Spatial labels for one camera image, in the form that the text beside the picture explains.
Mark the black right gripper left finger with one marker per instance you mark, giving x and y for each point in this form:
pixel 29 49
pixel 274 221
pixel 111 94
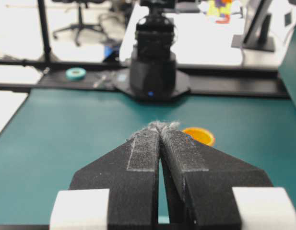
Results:
pixel 118 191

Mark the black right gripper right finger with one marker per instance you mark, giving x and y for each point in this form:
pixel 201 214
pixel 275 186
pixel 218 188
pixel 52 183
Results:
pixel 221 192

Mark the orange cup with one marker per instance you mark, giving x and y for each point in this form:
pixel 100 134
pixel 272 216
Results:
pixel 200 134

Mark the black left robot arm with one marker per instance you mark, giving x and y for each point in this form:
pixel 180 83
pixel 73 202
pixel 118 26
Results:
pixel 153 66

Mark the teal tape roll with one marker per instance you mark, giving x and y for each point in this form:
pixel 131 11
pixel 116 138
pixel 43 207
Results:
pixel 75 74

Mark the white desk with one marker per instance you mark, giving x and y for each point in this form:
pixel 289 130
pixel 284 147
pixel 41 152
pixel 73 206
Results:
pixel 201 43

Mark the teal side panel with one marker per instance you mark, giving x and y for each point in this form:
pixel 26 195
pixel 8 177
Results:
pixel 288 68

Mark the black monitor stand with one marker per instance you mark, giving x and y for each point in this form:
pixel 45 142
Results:
pixel 257 23

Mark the black office chair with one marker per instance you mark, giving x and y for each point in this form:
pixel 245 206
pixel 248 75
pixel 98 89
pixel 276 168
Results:
pixel 80 25

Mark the colourful toy on desk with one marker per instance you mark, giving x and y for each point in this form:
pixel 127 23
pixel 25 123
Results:
pixel 219 10

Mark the black metal frame rail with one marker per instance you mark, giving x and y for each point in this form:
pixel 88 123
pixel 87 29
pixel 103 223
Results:
pixel 115 77

